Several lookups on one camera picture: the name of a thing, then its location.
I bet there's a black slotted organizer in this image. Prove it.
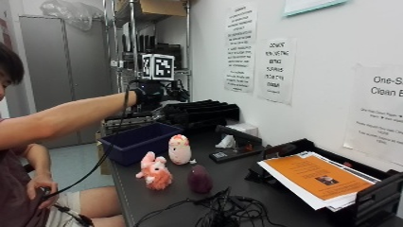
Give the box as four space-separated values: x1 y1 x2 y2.
160 99 240 131

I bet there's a white marker cube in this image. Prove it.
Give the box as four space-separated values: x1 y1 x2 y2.
139 53 176 81

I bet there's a person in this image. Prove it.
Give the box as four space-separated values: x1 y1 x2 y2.
0 42 127 227

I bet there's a blue plastic bin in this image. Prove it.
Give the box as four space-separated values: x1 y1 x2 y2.
98 122 184 167

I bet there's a brown carton beside table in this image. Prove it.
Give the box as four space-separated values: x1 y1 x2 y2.
94 131 112 176

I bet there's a white and pink plush toy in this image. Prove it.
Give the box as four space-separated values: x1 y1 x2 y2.
167 133 196 166

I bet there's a crumpled white tissue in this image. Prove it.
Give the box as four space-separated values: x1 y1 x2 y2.
213 134 236 149

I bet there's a small white box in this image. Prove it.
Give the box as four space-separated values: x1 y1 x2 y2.
224 122 259 137

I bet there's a metal shelf rack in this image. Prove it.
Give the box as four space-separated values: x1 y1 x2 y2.
102 0 194 127

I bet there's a black stapler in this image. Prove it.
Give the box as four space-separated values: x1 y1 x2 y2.
207 124 267 165

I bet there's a pink fluffy plush toy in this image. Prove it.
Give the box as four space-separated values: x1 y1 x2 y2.
134 150 174 191

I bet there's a cardboard box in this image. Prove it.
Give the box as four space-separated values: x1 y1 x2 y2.
114 0 188 19

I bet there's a dark purple plush toy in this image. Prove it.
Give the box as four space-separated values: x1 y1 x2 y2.
186 164 213 195

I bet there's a grey metal cabinet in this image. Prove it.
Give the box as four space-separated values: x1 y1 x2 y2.
17 14 112 149

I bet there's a clear plastic bag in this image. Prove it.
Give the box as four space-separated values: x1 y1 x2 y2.
38 0 104 32

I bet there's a paper stack with orange sheet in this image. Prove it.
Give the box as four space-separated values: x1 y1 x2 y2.
255 150 381 213

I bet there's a black paper tray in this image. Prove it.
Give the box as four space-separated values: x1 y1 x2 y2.
244 137 403 227

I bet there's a black glove cable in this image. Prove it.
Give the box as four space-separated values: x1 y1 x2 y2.
39 89 131 201

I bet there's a tall printed wall notice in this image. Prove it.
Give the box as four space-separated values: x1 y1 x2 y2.
223 2 257 95

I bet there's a short printed wall notice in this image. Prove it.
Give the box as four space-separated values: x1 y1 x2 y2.
255 37 297 106

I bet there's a tangle of black cables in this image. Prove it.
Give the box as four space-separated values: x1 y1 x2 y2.
131 186 288 227

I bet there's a teal edged wall sheet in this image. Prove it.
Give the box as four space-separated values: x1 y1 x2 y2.
281 0 349 18

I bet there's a large printed wall notice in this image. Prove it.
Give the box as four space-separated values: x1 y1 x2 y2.
343 63 403 167

